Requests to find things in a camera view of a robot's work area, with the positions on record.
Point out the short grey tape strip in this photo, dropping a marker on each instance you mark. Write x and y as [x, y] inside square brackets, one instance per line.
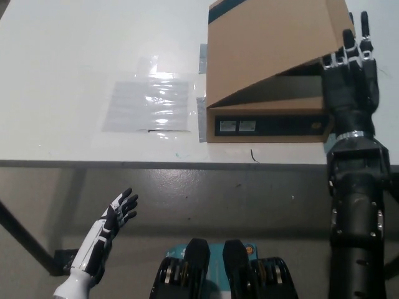
[203, 59]

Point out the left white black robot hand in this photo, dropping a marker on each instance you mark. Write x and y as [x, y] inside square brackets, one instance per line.
[109, 222]

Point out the brown cardboard storage box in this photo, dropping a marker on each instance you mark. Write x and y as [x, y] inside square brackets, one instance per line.
[265, 46]

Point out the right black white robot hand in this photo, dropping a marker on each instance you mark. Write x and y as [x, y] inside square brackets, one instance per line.
[349, 90]

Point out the black table leg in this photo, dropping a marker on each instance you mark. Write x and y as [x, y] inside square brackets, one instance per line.
[28, 236]

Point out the black teal robot torso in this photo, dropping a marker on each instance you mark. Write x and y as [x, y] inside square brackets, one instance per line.
[199, 258]

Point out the transparent plastic sheet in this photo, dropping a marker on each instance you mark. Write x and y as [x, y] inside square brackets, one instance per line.
[146, 102]

